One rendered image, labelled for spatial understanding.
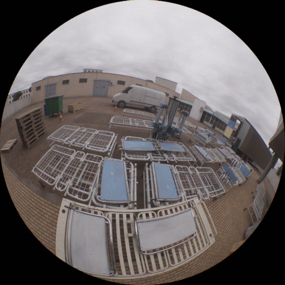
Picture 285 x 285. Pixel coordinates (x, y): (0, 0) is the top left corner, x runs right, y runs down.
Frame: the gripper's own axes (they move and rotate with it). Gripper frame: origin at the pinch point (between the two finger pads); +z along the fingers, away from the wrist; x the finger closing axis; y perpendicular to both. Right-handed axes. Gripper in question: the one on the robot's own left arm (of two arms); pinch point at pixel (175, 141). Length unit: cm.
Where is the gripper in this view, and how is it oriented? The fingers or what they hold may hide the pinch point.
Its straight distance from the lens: 227.7
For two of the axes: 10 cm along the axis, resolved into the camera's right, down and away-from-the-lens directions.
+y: -0.4, 1.2, -9.9
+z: -3.8, 9.2, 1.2
